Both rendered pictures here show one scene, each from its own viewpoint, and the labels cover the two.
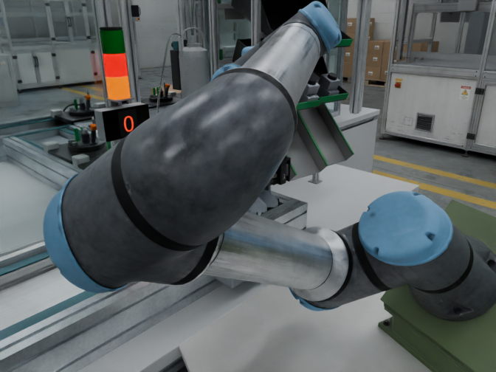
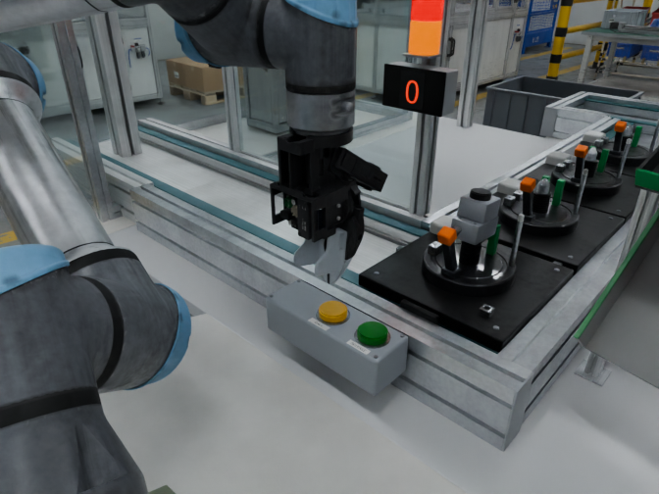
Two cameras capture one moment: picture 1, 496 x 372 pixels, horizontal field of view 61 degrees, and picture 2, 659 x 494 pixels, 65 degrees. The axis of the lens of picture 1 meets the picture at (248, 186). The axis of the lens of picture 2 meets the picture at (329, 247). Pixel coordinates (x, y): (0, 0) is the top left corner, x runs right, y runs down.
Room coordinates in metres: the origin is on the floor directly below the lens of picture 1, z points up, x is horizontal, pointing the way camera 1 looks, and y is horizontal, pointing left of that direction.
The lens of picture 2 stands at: (0.83, -0.59, 1.39)
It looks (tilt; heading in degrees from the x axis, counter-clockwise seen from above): 29 degrees down; 89
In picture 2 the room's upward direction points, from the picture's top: straight up
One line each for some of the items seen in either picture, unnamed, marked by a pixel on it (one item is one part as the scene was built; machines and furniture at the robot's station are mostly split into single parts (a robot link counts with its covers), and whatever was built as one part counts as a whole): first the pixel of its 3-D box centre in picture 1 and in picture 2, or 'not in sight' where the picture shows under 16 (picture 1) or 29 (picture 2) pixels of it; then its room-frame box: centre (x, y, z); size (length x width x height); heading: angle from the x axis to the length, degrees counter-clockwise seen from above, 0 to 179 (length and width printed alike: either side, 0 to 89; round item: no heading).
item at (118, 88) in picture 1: (118, 86); (425, 36); (1.00, 0.30, 1.28); 0.05 x 0.05 x 0.05
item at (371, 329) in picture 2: not in sight; (372, 335); (0.89, -0.06, 0.96); 0.04 x 0.04 x 0.02
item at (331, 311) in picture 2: not in sight; (332, 314); (0.84, -0.01, 0.96); 0.04 x 0.04 x 0.02
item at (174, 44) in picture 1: (178, 65); not in sight; (2.41, 0.38, 1.18); 0.07 x 0.07 x 0.25; 46
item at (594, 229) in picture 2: not in sight; (540, 198); (1.23, 0.27, 1.01); 0.24 x 0.24 x 0.13; 46
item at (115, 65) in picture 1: (115, 64); (428, 3); (1.00, 0.30, 1.33); 0.05 x 0.05 x 0.05
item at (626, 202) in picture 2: not in sight; (588, 165); (1.40, 0.45, 1.01); 0.24 x 0.24 x 0.13; 46
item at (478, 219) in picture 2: not in sight; (480, 212); (1.06, 0.09, 1.07); 0.08 x 0.04 x 0.07; 47
